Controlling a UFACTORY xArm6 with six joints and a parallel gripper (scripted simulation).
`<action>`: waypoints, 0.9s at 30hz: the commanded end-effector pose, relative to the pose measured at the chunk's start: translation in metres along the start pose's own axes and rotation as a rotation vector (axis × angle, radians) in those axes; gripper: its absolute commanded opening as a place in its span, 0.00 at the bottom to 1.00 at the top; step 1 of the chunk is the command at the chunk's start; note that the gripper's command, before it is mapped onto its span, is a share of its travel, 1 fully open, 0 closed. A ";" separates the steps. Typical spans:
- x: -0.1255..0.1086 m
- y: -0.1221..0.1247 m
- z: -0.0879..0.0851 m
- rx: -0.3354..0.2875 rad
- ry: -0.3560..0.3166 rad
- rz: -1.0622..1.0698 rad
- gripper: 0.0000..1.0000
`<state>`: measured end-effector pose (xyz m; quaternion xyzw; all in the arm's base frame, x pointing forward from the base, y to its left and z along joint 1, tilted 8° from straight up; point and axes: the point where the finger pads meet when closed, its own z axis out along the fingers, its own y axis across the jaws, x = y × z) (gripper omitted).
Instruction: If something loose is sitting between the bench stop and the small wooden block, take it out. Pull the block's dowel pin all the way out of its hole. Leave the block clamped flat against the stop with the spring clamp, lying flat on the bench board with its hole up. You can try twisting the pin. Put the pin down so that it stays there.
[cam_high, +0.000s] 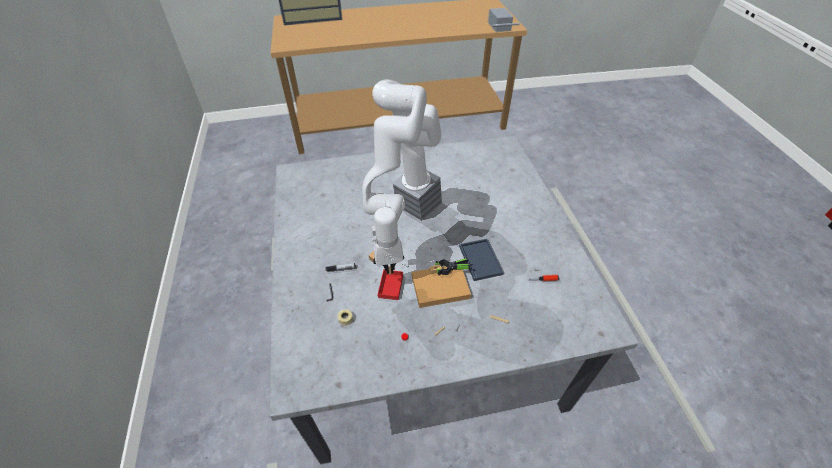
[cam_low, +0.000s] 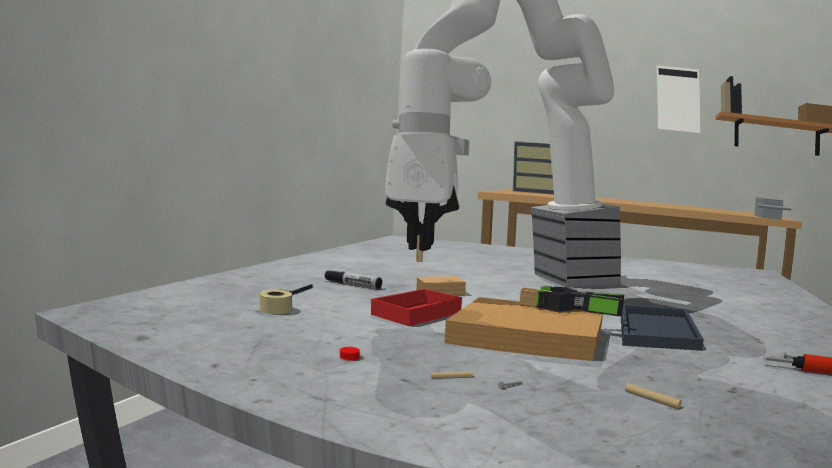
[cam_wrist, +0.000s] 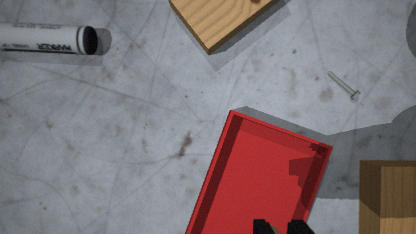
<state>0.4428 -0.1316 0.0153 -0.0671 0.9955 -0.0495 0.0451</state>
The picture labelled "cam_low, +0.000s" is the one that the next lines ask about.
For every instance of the red short cylinder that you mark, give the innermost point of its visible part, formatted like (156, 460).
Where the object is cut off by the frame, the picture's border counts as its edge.
(349, 353)

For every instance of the white marker pen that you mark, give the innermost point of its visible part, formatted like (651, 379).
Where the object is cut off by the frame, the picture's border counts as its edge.
(354, 279)

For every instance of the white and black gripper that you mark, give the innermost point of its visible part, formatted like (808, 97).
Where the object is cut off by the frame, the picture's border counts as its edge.
(416, 173)

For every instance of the red rectangular tray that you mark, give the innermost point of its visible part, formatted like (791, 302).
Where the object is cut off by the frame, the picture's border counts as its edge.
(409, 308)

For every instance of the light brown wooden block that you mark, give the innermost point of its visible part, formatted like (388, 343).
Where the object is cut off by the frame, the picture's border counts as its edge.
(446, 284)

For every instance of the light brown wooden board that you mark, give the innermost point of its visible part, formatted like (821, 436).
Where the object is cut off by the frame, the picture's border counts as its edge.
(505, 325)

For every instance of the small wooden block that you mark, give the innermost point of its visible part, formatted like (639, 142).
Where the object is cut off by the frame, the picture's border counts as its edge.
(528, 296)

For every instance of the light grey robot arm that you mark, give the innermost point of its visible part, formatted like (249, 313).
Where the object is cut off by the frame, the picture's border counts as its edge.
(432, 79)

